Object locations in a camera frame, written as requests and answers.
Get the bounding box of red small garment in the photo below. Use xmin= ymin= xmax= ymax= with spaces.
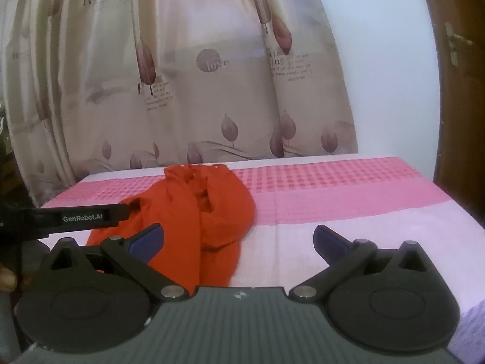
xmin=87 ymin=164 xmax=256 ymax=288

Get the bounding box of beige leaf print curtain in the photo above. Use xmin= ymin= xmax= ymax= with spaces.
xmin=0 ymin=0 xmax=359 ymax=206

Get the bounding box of brass door handle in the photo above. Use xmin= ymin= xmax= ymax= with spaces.
xmin=444 ymin=23 xmax=473 ymax=67

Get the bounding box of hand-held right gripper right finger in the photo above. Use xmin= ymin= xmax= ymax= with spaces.
xmin=289 ymin=224 xmax=440 ymax=304

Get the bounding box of brown wooden door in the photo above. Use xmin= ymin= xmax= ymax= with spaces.
xmin=417 ymin=0 xmax=485 ymax=232

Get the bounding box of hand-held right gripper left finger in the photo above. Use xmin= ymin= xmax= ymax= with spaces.
xmin=40 ymin=224 xmax=192 ymax=303

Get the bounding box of pink checked bed sheet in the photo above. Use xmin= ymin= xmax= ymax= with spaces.
xmin=23 ymin=153 xmax=485 ymax=353

